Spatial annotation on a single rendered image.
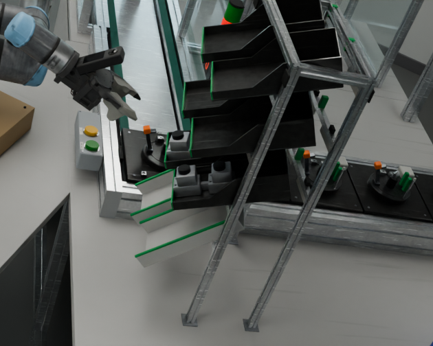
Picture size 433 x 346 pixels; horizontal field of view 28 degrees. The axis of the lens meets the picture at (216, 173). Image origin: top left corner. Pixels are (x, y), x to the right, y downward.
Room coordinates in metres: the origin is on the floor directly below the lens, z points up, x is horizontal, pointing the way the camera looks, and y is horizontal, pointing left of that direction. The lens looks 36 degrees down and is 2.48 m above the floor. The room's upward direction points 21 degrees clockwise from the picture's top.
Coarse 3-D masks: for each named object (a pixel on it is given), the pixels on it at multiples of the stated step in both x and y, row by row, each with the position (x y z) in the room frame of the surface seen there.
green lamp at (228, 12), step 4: (228, 4) 2.26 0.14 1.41; (228, 8) 2.25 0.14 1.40; (232, 8) 2.25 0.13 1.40; (236, 8) 2.25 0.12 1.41; (228, 12) 2.25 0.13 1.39; (232, 12) 2.25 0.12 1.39; (236, 12) 2.25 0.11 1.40; (240, 12) 2.25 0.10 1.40; (224, 16) 2.26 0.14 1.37; (228, 16) 2.25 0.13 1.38; (232, 16) 2.25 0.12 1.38; (236, 16) 2.25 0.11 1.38; (240, 16) 2.26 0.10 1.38; (228, 20) 2.25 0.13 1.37; (232, 20) 2.25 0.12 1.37; (236, 20) 2.25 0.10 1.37; (240, 20) 2.26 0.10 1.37
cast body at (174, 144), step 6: (174, 132) 1.76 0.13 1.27; (180, 132) 1.76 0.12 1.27; (186, 132) 1.78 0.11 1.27; (174, 138) 1.75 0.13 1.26; (180, 138) 1.75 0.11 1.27; (186, 138) 1.75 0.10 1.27; (174, 144) 1.74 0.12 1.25; (180, 144) 1.74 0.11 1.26; (186, 144) 1.74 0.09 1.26; (168, 150) 1.74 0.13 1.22; (174, 150) 1.74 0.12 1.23; (180, 150) 1.74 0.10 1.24; (186, 150) 1.74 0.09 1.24; (168, 156) 1.74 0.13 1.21; (174, 156) 1.74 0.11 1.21; (180, 156) 1.74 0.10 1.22; (186, 156) 1.74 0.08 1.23
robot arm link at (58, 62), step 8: (56, 48) 1.74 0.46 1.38; (64, 48) 1.70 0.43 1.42; (72, 48) 1.72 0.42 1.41; (56, 56) 1.68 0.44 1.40; (64, 56) 1.69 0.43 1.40; (72, 56) 1.71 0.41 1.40; (48, 64) 1.67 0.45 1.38; (56, 64) 1.68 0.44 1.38; (64, 64) 1.68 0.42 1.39; (56, 72) 1.68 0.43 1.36
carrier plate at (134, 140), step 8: (128, 128) 2.12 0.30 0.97; (128, 136) 2.09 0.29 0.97; (136, 136) 2.10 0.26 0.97; (144, 136) 2.12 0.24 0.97; (152, 136) 2.13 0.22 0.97; (128, 144) 2.05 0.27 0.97; (136, 144) 2.06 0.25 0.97; (128, 152) 2.01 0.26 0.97; (136, 152) 2.02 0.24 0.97; (128, 160) 1.98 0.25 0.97; (136, 160) 1.99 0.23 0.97; (128, 168) 1.94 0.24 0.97; (136, 168) 1.95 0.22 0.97; (144, 168) 1.97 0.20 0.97; (152, 168) 1.98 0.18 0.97; (128, 176) 1.90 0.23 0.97; (136, 176) 1.92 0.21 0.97
